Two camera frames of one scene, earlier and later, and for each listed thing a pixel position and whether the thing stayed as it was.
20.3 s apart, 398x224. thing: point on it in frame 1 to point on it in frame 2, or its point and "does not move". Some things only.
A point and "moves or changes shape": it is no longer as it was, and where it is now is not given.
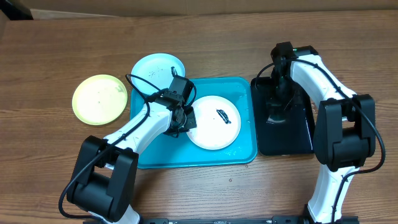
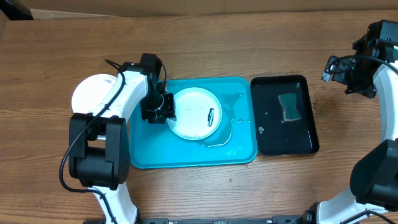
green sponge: x=275 y=118 moves or changes shape
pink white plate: x=217 y=121 to x=90 y=91
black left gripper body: x=188 y=122 to x=156 y=107
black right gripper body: x=278 y=101 to x=337 y=74
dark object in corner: x=15 y=10 does not move
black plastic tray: x=285 y=121 does not move
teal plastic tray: x=182 y=150 does not move
